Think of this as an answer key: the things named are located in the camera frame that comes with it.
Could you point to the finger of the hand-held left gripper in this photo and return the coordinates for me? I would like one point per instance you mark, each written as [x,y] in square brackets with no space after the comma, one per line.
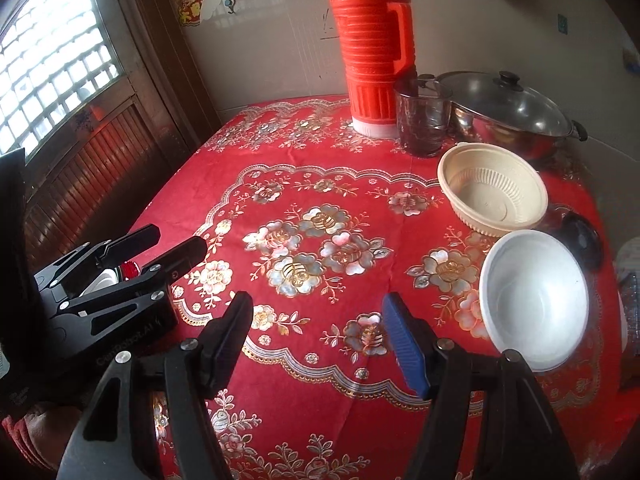
[125,242]
[175,260]

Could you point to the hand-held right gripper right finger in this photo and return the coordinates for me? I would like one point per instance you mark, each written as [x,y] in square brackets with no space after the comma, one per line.
[405,345]

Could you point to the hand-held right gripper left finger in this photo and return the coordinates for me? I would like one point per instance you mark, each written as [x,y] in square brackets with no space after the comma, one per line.
[227,350]

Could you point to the large red glass bowl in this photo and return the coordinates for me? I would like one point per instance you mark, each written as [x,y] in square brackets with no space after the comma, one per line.
[129,271]

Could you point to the person's left hand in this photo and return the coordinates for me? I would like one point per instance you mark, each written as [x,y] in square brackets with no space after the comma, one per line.
[40,430]

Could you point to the brown wooden slatted panel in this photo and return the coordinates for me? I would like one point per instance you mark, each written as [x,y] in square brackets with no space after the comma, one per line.
[110,160]

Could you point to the white plastic bowl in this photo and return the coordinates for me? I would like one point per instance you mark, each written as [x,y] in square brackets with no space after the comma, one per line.
[535,300]

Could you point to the red floral tablecloth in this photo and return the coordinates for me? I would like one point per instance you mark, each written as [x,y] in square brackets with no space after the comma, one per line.
[325,185]

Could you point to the beige ribbed plastic bowl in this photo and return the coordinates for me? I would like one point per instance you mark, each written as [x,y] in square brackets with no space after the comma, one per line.
[495,195]

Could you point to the latticed window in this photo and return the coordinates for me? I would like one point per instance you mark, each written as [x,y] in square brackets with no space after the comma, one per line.
[55,60]

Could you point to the black rounded object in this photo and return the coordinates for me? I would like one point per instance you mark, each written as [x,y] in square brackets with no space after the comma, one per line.
[585,240]

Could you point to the clear glass cup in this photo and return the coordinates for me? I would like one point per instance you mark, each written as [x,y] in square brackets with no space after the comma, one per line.
[422,120]

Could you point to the clear plastic bag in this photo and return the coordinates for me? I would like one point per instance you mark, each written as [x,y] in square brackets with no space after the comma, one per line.
[630,310]

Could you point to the stainless steel pot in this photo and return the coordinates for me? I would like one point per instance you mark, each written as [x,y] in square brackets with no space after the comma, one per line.
[510,142]

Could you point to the glass pot lid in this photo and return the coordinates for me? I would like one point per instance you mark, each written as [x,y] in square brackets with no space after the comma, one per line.
[505,105]

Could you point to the red plastic thermos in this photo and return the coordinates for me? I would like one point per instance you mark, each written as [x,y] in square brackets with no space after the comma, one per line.
[365,50]

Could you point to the wall hook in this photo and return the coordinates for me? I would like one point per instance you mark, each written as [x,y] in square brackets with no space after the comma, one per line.
[229,2]

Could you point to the small green wall sticker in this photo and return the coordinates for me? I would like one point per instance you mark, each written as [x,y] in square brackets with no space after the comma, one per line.
[563,25]

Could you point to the colourful wall sticker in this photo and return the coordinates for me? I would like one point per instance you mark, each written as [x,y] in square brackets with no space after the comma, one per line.
[631,60]

